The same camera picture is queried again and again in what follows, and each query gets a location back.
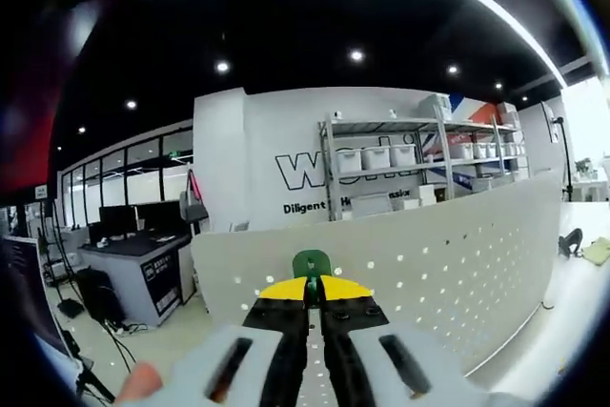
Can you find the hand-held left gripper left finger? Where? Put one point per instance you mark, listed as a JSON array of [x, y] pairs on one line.
[[281, 345]]

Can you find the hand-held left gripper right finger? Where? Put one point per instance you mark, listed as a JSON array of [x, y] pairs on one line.
[[352, 345]]

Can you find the green hook assembly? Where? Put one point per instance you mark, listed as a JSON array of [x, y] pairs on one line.
[[300, 264]]

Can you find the white perforated mounting plate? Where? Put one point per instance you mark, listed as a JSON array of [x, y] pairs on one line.
[[429, 259]]

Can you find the white power strip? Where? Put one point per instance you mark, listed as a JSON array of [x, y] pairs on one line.
[[121, 330]]

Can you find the black top counter desk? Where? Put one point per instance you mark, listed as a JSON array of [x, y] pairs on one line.
[[143, 259]]

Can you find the black computer monitor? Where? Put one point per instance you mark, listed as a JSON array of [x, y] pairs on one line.
[[116, 220], [159, 216]]

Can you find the row of white storage bins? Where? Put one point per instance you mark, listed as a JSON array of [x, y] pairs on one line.
[[376, 158]]

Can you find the black computer tower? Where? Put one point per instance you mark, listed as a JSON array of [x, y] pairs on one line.
[[97, 297]]

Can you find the black tripod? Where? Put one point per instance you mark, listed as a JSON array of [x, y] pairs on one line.
[[90, 378]]

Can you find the grey metal shelf rack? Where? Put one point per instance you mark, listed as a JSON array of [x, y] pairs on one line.
[[381, 125]]

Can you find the black curved object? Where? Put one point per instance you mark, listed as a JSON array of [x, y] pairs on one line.
[[571, 240]]

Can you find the white cardboard box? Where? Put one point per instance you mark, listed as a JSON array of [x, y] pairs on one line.
[[433, 107]]

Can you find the yellow green cloth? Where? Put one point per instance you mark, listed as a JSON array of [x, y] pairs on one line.
[[598, 252]]

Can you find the black light stand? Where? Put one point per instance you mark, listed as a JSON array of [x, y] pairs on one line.
[[566, 159]]

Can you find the round ceiling spotlights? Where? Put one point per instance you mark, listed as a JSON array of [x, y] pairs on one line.
[[356, 55]]

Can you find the small potted plant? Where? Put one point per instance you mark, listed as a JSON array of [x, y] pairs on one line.
[[583, 168]]

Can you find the small white camera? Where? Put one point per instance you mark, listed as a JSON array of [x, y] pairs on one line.
[[337, 115], [392, 113]]

